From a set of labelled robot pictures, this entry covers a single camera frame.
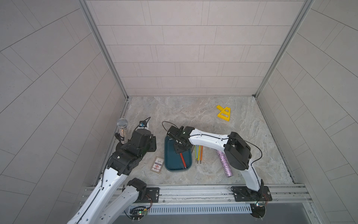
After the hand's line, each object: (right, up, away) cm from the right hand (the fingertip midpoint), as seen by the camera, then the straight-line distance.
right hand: (178, 150), depth 87 cm
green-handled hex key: (+11, -1, 0) cm, 11 cm away
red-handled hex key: (+3, -5, -5) cm, 7 cm away
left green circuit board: (-18, -23, -22) cm, 36 cm away
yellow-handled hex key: (+12, -1, -2) cm, 13 cm away
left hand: (-12, +12, -14) cm, 22 cm away
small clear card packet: (-12, -6, -6) cm, 15 cm away
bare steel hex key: (+9, +1, 0) cm, 9 cm away
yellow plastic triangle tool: (+35, +22, +19) cm, 46 cm away
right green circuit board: (+40, -23, -19) cm, 50 cm away
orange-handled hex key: (+14, -2, 0) cm, 15 cm away
